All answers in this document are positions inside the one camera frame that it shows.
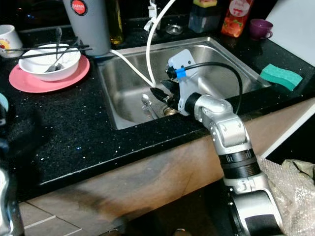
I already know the steel spoon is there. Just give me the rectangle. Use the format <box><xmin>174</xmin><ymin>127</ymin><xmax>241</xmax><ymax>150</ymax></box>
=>
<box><xmin>50</xmin><ymin>38</ymin><xmax>79</xmax><ymax>72</ymax></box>
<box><xmin>44</xmin><ymin>27</ymin><xmax>63</xmax><ymax>73</ymax></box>
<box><xmin>141</xmin><ymin>93</ymin><xmax>154</xmax><ymax>120</ymax></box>

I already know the steel fork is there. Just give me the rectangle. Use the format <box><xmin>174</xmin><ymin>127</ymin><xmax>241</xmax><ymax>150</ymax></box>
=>
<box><xmin>143</xmin><ymin>105</ymin><xmax>159</xmax><ymax>121</ymax></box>

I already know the metal sink drain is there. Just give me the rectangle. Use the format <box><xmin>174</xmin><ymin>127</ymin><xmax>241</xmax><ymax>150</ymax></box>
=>
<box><xmin>161</xmin><ymin>106</ymin><xmax>178</xmax><ymax>118</ymax></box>

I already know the round metal counter fitting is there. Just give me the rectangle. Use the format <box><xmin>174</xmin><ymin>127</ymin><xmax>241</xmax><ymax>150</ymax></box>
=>
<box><xmin>165</xmin><ymin>25</ymin><xmax>184</xmax><ymax>35</ymax></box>

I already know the stainless steel sink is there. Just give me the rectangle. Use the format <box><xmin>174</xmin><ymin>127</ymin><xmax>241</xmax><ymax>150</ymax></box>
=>
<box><xmin>97</xmin><ymin>36</ymin><xmax>271</xmax><ymax>131</ymax></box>

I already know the faucet wrapped in white cloth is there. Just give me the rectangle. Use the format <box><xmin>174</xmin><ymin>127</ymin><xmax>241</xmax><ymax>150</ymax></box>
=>
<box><xmin>144</xmin><ymin>0</ymin><xmax>160</xmax><ymax>31</ymax></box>

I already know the dark soap container with sponge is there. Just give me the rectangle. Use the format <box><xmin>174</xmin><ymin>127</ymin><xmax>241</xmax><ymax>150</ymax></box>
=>
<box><xmin>188</xmin><ymin>0</ymin><xmax>222</xmax><ymax>33</ymax></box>

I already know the yellow oil bottle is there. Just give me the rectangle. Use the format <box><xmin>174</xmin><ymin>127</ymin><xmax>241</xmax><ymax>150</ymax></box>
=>
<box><xmin>108</xmin><ymin>0</ymin><xmax>124</xmax><ymax>46</ymax></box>

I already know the brown cabinet front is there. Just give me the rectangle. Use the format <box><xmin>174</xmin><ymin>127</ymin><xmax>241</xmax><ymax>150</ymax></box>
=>
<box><xmin>17</xmin><ymin>96</ymin><xmax>315</xmax><ymax>236</ymax></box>

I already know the pink plate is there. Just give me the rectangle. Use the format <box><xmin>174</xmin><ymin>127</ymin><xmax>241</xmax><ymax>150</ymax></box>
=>
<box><xmin>8</xmin><ymin>55</ymin><xmax>90</xmax><ymax>93</ymax></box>

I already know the grey canister with red label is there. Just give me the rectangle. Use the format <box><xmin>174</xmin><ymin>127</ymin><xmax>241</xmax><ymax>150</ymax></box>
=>
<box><xmin>63</xmin><ymin>0</ymin><xmax>111</xmax><ymax>56</ymax></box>

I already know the red juice carton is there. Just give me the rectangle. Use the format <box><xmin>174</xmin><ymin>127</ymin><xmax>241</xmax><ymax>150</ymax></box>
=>
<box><xmin>221</xmin><ymin>0</ymin><xmax>254</xmax><ymax>38</ymax></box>

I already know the black chopstick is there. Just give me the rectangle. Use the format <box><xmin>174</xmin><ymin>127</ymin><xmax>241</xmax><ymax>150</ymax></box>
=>
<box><xmin>4</xmin><ymin>45</ymin><xmax>91</xmax><ymax>53</ymax></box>
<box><xmin>25</xmin><ymin>47</ymin><xmax>94</xmax><ymax>60</ymax></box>

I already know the green sponge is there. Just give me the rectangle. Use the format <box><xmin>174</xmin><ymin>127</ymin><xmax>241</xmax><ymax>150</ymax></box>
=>
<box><xmin>260</xmin><ymin>64</ymin><xmax>303</xmax><ymax>91</ymax></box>

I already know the purple cup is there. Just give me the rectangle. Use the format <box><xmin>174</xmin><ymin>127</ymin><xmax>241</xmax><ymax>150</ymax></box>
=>
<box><xmin>250</xmin><ymin>19</ymin><xmax>275</xmax><ymax>40</ymax></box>

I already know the white bowl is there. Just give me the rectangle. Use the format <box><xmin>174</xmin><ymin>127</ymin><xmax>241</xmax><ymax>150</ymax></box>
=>
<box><xmin>18</xmin><ymin>43</ymin><xmax>81</xmax><ymax>82</ymax></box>

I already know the light blue plate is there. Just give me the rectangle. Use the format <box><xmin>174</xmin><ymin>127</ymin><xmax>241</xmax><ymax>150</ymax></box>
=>
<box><xmin>0</xmin><ymin>93</ymin><xmax>9</xmax><ymax>113</ymax></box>

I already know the white cutting board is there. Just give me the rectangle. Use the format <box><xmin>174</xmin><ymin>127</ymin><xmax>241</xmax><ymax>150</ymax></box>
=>
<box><xmin>266</xmin><ymin>0</ymin><xmax>315</xmax><ymax>52</ymax></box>

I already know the white printed mug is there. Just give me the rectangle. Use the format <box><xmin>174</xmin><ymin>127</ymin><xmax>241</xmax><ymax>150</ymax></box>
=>
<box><xmin>0</xmin><ymin>25</ymin><xmax>23</xmax><ymax>59</ymax></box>

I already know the olive sack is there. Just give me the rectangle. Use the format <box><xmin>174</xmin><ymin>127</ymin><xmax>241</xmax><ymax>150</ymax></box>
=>
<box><xmin>294</xmin><ymin>159</ymin><xmax>315</xmax><ymax>181</ymax></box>

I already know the clear bubble wrap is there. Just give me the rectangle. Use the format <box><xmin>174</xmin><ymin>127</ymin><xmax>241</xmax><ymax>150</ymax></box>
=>
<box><xmin>257</xmin><ymin>156</ymin><xmax>315</xmax><ymax>236</ymax></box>

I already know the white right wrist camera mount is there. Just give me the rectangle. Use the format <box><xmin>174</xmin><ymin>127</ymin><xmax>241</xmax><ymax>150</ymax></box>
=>
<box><xmin>167</xmin><ymin>48</ymin><xmax>200</xmax><ymax>116</ymax></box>

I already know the white flexible hose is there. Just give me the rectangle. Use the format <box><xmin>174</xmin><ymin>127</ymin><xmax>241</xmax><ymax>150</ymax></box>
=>
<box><xmin>110</xmin><ymin>0</ymin><xmax>178</xmax><ymax>88</ymax></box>

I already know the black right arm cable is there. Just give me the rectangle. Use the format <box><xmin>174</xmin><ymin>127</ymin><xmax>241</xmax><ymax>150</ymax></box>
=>
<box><xmin>165</xmin><ymin>61</ymin><xmax>244</xmax><ymax>116</ymax></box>

